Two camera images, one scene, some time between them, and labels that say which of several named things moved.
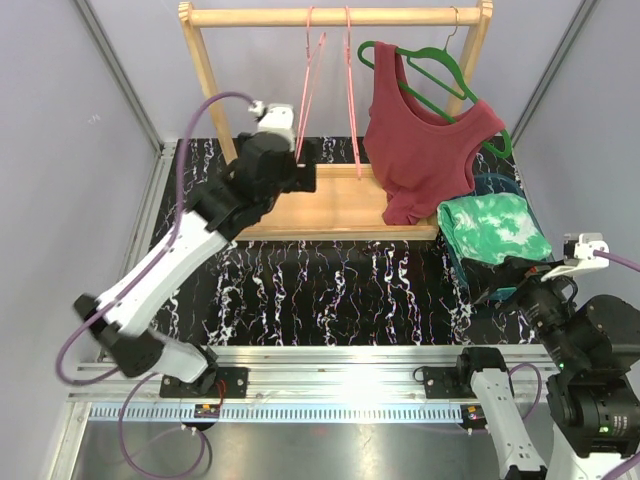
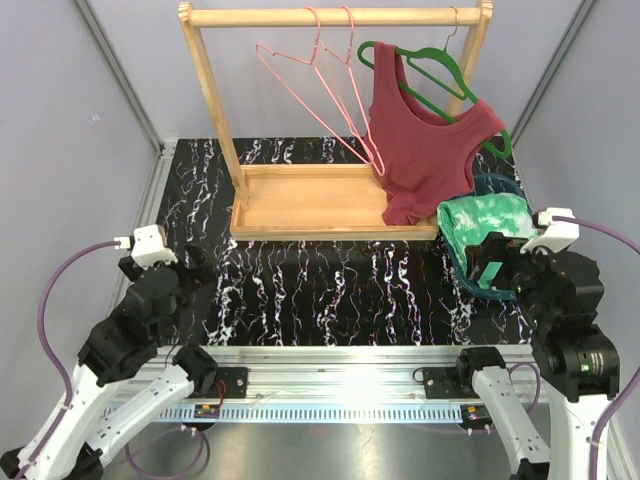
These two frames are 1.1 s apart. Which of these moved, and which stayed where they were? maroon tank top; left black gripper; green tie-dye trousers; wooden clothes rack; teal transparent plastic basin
Moved: left black gripper
Stayed: teal transparent plastic basin; wooden clothes rack; maroon tank top; green tie-dye trousers
